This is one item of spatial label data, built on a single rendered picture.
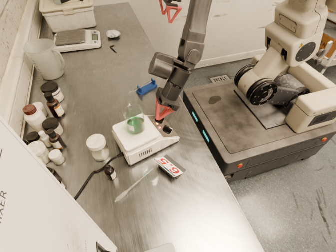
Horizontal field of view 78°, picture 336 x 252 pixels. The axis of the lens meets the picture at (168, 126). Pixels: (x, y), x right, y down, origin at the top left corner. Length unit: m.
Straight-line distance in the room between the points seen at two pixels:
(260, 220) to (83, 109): 1.21
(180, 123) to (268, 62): 0.67
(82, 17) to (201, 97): 0.92
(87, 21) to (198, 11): 1.02
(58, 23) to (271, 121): 1.46
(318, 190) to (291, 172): 0.19
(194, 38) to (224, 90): 1.01
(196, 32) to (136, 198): 0.51
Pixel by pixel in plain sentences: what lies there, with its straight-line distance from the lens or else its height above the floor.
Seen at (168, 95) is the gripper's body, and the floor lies 0.92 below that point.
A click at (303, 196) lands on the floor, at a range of 1.73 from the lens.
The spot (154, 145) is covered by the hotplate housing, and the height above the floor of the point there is 0.81.
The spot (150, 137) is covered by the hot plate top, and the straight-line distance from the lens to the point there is 0.67.
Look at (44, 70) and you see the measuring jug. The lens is 1.13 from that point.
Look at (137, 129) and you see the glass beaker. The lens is 0.65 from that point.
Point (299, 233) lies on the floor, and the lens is 1.61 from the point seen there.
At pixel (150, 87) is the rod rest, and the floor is 0.76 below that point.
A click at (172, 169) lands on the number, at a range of 0.68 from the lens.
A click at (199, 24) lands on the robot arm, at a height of 1.11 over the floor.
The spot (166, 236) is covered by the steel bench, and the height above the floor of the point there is 0.75.
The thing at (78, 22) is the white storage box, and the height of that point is 0.80.
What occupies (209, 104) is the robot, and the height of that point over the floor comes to 0.36.
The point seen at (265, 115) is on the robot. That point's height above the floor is 0.38.
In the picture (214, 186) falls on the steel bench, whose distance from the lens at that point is 0.69.
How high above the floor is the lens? 1.36
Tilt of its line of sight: 49 degrees down
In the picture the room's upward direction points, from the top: straight up
